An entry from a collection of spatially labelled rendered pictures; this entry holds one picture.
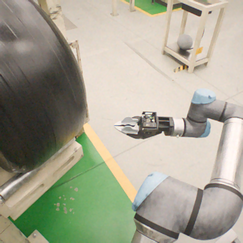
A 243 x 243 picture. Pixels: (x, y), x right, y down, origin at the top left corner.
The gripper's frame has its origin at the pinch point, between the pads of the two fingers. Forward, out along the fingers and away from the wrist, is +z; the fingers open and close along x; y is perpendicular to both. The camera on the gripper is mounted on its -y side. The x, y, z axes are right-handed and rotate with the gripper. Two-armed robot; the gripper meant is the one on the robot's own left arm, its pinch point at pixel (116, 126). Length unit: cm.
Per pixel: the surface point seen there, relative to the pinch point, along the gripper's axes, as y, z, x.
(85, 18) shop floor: -225, 31, -313
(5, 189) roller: -5.0, 37.1, 22.4
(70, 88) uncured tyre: 25.5, 15.6, 0.5
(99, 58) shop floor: -171, 3, -176
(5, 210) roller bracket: -4.9, 35.8, 28.9
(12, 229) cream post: -37, 42, 35
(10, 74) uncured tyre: 34.7, 27.4, 3.7
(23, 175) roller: -6.2, 32.7, 17.5
